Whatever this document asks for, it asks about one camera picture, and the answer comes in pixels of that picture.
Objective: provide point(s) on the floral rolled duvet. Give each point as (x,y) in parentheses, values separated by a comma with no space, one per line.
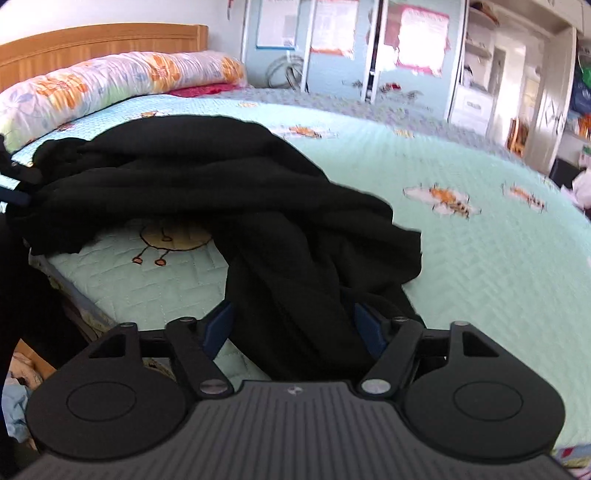
(115,83)

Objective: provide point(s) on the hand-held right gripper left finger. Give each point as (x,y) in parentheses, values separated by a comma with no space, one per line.
(219,327)

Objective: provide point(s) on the white chart poster blue border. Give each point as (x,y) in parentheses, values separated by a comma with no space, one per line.
(277,23)

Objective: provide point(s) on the sliding door wardrobe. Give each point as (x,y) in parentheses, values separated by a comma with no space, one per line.
(332,69)

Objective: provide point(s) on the white overhead cabinets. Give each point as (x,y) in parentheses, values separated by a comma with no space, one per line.
(568,9)

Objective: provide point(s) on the wooden headboard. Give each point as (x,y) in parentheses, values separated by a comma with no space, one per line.
(92,46)

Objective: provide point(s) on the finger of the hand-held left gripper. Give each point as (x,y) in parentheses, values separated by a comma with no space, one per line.
(21,171)
(14,194)

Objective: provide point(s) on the orange border poster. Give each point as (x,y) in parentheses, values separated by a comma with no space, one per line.
(334,27)

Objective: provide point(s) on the white shelf unit with drawers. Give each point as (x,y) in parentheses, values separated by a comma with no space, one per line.
(471,101)

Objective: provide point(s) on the mint bee print quilt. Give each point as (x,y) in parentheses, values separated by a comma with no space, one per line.
(461,277)

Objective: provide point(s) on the orange snack packets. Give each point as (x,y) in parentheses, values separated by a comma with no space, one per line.
(585,125)

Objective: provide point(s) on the pink border poster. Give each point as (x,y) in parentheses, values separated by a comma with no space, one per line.
(422,41)

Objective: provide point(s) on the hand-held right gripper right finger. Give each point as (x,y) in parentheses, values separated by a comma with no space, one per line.
(369,330)

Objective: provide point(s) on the black armchair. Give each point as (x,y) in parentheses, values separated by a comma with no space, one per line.
(561,170)

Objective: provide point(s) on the blue bag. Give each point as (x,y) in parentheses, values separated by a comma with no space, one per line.
(582,99)

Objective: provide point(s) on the lilac dotted bedsheet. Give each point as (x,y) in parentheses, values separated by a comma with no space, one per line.
(369,106)

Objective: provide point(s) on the green bag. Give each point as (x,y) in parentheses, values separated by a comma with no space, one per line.
(586,76)

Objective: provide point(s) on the person's dark clothing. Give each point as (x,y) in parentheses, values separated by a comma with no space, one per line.
(23,300)

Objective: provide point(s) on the wooden chair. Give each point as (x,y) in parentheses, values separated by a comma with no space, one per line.
(515,136)

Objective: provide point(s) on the red cloth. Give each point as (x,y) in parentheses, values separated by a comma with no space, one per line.
(203,90)

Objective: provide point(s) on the white door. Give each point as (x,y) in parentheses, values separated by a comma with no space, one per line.
(549,101)

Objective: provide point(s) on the black pants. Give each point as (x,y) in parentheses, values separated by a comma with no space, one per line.
(277,258)

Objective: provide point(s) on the light blue cloth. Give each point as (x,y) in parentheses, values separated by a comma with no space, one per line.
(16,406)

